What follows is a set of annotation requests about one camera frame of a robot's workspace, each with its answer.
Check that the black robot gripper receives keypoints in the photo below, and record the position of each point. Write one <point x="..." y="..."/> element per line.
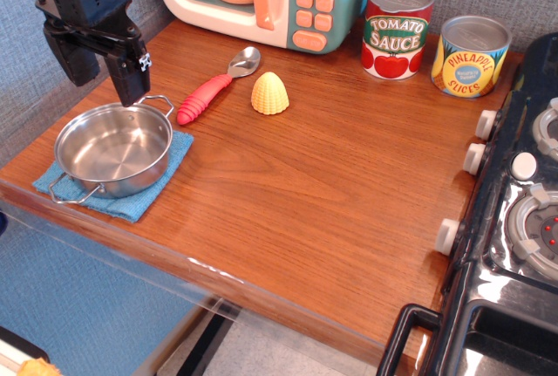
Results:
<point x="78" y="30"/>

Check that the red handled metal spoon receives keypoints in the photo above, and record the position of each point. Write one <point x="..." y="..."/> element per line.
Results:
<point x="243" y="64"/>

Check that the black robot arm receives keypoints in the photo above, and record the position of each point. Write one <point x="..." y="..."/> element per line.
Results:
<point x="78" y="31"/>

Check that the blue cloth mat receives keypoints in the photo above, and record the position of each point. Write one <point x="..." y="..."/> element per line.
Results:
<point x="131" y="208"/>

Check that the yellow toy corn piece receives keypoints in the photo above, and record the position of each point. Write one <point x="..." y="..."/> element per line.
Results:
<point x="269" y="95"/>

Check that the tomato sauce can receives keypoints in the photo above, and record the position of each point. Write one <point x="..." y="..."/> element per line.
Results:
<point x="395" y="32"/>

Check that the orange object bottom left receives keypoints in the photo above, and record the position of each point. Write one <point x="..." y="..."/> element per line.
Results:
<point x="38" y="367"/>

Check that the pineapple slices can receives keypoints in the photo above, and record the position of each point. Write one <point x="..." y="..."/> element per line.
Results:
<point x="470" y="54"/>

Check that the black toy stove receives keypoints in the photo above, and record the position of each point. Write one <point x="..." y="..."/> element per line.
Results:
<point x="499" y="296"/>

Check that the steel pan with handles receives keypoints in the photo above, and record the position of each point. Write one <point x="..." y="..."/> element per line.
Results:
<point x="113" y="151"/>

